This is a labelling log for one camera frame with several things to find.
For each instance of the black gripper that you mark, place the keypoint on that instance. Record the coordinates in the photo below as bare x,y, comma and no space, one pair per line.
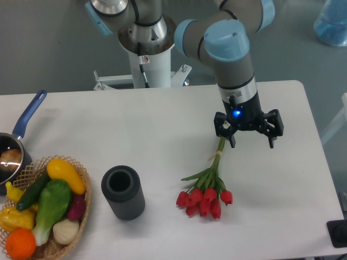
247,116

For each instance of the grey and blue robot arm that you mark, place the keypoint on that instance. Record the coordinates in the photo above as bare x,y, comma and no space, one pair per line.
219,42

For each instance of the red tulip bouquet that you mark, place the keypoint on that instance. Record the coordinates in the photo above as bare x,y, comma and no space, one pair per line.
208,191

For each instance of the blue plastic bag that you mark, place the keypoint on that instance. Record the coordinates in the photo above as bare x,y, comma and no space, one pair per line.
330,25

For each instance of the black device at edge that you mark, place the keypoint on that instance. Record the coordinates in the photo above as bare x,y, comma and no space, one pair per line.
337,232

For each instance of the dark grey ribbed vase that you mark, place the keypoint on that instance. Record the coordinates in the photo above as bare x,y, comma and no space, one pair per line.
122,189

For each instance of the yellow squash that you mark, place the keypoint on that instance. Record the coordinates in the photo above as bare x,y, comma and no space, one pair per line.
58,168

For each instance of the green bok choy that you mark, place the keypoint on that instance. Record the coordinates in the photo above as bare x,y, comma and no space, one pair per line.
52,205

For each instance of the white garlic bulb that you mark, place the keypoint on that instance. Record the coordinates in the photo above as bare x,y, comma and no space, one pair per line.
65,231

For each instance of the woven wicker basket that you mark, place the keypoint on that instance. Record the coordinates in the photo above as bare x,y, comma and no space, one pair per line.
51,249

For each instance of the dark green cucumber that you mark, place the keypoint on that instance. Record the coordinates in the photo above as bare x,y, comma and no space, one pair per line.
32,193

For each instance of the browned bread roll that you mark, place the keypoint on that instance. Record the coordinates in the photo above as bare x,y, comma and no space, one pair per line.
11,160

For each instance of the yellow pepper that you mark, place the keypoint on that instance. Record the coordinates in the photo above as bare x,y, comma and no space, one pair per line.
13,193

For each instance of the yellow bumpy gourd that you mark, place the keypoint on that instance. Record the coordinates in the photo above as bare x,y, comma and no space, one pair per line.
12,219

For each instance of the orange fruit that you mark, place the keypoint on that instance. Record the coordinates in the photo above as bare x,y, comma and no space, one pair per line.
20,244

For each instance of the white frame at right edge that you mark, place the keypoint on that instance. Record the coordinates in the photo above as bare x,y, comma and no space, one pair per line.
335,124

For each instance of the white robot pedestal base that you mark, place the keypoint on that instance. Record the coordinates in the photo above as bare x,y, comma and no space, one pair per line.
149,54

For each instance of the blue handled saucepan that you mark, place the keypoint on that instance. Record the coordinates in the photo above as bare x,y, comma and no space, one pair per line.
14,140

